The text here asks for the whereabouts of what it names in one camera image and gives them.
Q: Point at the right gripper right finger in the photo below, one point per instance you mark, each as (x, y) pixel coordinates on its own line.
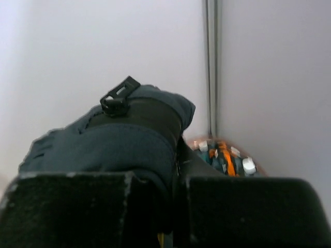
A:
(201, 204)

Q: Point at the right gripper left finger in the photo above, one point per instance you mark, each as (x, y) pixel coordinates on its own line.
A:
(149, 217)

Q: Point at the camouflage patterned shorts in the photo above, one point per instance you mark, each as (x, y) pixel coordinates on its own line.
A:
(226, 157)

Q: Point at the black shorts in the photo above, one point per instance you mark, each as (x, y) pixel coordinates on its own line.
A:
(135, 127)

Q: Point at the aluminium corner wall profile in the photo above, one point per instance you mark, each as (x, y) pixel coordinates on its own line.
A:
(213, 51)

